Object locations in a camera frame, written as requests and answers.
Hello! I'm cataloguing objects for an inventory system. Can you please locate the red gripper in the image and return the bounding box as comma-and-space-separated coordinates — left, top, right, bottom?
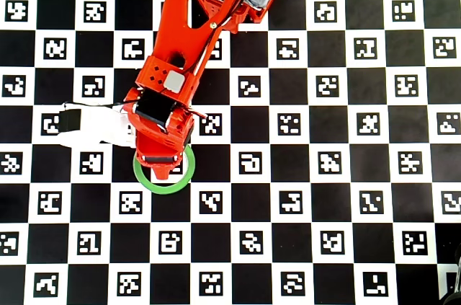
123, 84, 196, 182

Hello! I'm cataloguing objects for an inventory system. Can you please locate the checkerboard marker mat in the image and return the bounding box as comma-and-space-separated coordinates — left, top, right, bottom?
0, 0, 461, 305

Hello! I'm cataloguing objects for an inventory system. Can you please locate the green ring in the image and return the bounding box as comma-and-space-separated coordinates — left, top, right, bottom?
132, 144, 197, 196

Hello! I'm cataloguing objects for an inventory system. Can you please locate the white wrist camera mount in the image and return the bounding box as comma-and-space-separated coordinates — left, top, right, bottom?
57, 102, 137, 150

